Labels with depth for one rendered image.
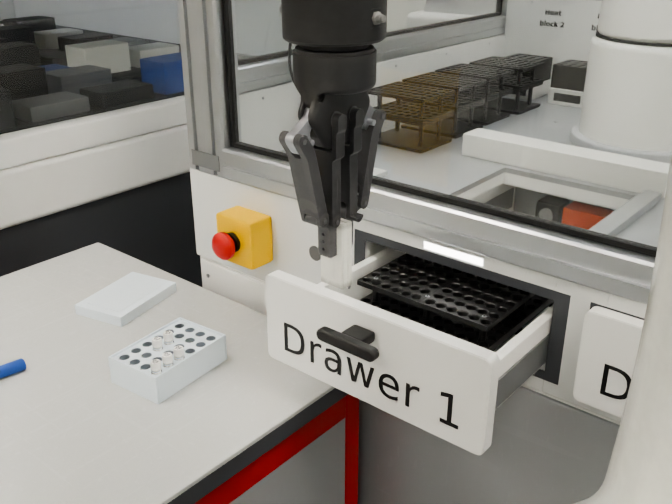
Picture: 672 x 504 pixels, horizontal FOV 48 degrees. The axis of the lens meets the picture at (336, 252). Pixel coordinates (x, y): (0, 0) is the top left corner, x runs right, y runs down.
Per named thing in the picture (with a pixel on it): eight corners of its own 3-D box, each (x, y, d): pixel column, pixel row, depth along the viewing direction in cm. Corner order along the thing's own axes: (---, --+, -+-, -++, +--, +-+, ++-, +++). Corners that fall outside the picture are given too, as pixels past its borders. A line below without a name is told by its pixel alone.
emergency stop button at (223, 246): (228, 265, 104) (227, 238, 103) (209, 257, 107) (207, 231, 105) (244, 258, 107) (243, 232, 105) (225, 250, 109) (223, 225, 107)
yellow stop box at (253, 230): (249, 273, 106) (246, 225, 103) (214, 259, 110) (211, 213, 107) (274, 261, 109) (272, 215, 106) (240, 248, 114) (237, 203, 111)
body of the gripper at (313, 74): (333, 34, 72) (333, 128, 76) (270, 45, 66) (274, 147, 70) (396, 41, 68) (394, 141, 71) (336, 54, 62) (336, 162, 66)
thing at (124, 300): (121, 327, 108) (120, 317, 107) (75, 314, 111) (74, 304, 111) (176, 291, 118) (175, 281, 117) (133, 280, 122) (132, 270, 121)
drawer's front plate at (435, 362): (482, 458, 73) (492, 361, 68) (267, 356, 90) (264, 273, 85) (491, 449, 74) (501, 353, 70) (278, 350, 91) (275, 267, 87)
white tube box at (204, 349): (158, 404, 91) (155, 378, 89) (111, 382, 95) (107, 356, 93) (227, 359, 100) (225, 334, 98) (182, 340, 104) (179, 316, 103)
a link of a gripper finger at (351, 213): (322, 104, 71) (331, 101, 72) (325, 214, 76) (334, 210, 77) (354, 110, 68) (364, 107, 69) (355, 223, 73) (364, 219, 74)
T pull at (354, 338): (372, 365, 73) (373, 352, 73) (315, 339, 78) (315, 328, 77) (394, 350, 76) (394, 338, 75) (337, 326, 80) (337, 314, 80)
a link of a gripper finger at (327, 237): (337, 207, 72) (316, 216, 70) (337, 255, 74) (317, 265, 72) (325, 203, 73) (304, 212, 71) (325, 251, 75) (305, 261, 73)
